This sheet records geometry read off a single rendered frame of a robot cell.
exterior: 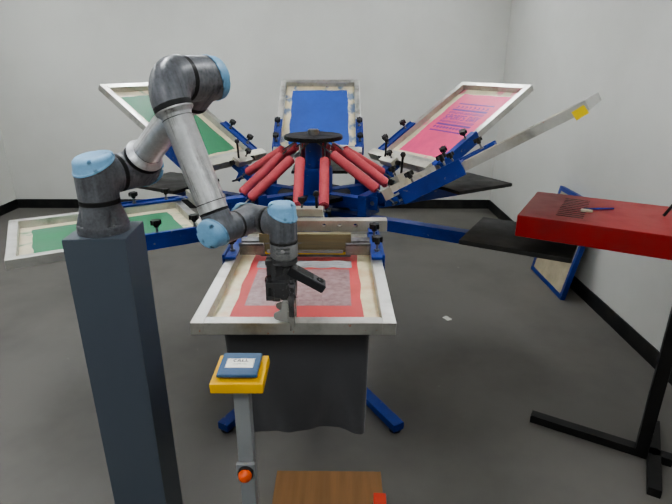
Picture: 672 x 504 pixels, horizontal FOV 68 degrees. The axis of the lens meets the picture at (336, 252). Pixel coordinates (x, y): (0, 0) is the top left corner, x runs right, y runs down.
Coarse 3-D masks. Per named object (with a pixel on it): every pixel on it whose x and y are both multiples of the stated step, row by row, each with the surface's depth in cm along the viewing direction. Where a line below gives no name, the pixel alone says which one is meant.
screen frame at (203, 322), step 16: (240, 256) 197; (224, 272) 176; (384, 272) 176; (224, 288) 169; (384, 288) 164; (208, 304) 153; (384, 304) 153; (192, 320) 143; (208, 320) 143; (224, 320) 143; (240, 320) 143; (256, 320) 143; (272, 320) 143; (304, 320) 143; (320, 320) 143; (336, 320) 143; (352, 320) 143; (368, 320) 143; (384, 320) 143
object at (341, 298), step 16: (352, 256) 200; (320, 272) 185; (336, 272) 185; (352, 272) 185; (304, 288) 172; (336, 288) 172; (352, 288) 172; (304, 304) 160; (320, 304) 160; (336, 304) 160; (352, 304) 160
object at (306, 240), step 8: (304, 232) 195; (312, 232) 195; (320, 232) 195; (328, 232) 195; (336, 232) 195; (344, 232) 195; (264, 240) 195; (304, 240) 195; (312, 240) 195; (320, 240) 195; (328, 240) 195; (336, 240) 195; (344, 240) 194; (264, 248) 196; (304, 248) 196; (312, 248) 196; (320, 248) 196; (328, 248) 196; (336, 248) 196; (344, 248) 196
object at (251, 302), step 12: (252, 264) 192; (252, 276) 181; (264, 276) 181; (252, 288) 172; (264, 288) 172; (300, 288) 172; (240, 300) 163; (252, 300) 163; (264, 300) 163; (240, 312) 155; (252, 312) 155; (264, 312) 155
